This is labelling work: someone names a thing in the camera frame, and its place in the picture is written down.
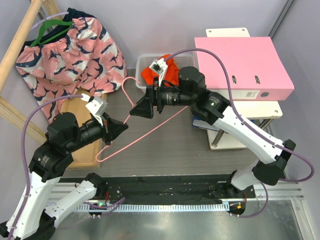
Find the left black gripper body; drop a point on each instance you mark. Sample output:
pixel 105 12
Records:
pixel 106 130

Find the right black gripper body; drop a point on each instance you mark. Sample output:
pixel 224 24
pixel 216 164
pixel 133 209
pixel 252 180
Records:
pixel 164 97

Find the pink wire hanger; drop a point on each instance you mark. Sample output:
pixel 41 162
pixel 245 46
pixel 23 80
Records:
pixel 138 139

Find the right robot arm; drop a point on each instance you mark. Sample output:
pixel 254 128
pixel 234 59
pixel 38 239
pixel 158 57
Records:
pixel 216 110

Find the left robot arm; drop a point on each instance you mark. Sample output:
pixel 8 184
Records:
pixel 33 219

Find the pink patterned shorts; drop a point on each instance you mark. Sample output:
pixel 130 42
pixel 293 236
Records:
pixel 84 56

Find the wooden clothes rack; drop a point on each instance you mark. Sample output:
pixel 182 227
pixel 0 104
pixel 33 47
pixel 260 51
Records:
pixel 17 102

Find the blue book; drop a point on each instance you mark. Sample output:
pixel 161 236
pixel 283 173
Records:
pixel 201 124

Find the white perforated basket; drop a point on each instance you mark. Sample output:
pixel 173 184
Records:
pixel 145 60

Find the white small shelf stand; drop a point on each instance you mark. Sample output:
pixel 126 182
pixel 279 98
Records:
pixel 262 112

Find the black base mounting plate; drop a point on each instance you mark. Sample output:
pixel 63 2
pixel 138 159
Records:
pixel 170 190

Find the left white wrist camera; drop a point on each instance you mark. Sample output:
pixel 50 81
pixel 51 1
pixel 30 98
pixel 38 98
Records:
pixel 96 106

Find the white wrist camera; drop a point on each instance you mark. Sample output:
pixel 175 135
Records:
pixel 96 106
pixel 159 66

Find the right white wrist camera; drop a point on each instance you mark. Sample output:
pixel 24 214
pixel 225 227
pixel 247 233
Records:
pixel 159 66

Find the pink ring binder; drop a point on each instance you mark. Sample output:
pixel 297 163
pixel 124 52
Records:
pixel 255 70

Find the aluminium slotted rail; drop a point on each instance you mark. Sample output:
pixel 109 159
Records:
pixel 281 192

